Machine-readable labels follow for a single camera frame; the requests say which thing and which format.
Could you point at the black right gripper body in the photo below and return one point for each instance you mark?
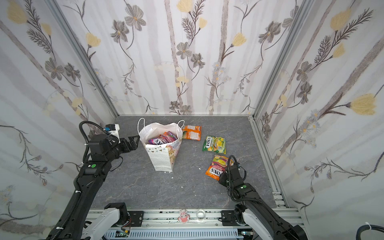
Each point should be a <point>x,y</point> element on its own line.
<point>231,170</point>

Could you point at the green yellow Fox's candy bag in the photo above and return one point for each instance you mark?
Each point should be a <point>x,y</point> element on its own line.
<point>215,144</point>

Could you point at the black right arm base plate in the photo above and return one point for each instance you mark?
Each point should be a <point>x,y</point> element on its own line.
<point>238,217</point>

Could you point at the red orange Fox's candy bag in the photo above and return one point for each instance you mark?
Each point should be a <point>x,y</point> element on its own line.
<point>217,167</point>

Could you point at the white slotted cable duct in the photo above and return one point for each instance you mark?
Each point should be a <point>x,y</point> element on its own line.
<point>175,234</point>

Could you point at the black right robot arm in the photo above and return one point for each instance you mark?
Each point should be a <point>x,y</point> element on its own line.
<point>273,226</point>

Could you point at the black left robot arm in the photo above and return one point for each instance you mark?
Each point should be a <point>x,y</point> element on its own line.
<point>103,146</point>

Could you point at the white cartoon paper bag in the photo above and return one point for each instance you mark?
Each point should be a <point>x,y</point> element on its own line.
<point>163,156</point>

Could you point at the small orange snack packet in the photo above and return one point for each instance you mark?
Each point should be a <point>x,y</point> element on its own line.
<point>191,132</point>

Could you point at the pink pig sticker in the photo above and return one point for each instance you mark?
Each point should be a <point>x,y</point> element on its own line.
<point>184,217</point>

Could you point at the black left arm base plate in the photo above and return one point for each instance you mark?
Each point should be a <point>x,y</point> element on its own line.
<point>136,218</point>

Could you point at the purple Fox's berries bag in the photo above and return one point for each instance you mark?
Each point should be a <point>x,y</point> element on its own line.
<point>165,138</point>

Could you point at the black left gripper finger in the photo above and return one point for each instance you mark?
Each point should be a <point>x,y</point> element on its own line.
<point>132,148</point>
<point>134,140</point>

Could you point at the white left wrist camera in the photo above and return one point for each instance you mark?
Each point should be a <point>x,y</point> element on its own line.
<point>113,129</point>

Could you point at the clear round suction cup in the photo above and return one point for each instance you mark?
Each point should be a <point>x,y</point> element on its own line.
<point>201,214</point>

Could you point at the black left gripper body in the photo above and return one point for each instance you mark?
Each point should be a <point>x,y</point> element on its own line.
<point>123,146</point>

